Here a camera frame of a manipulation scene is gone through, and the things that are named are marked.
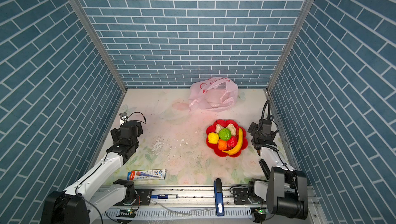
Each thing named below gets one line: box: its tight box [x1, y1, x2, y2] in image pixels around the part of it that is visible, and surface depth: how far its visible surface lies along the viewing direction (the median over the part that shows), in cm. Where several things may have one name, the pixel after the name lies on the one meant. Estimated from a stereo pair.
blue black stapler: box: [213, 178, 225, 217], surface depth 73 cm
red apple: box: [226, 135, 238, 149], surface depth 88 cm
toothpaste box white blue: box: [126, 168, 167, 181], surface depth 82 cm
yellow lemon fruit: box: [207, 132, 220, 144], surface depth 88 cm
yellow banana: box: [221, 127, 243, 156], surface depth 88 cm
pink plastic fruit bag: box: [188, 76, 239, 113], surface depth 105 cm
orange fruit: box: [218, 138, 228, 151], surface depth 88 cm
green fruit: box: [218, 128, 232, 141], surface depth 86 cm
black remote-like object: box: [258, 158, 271, 181], surface depth 82 cm
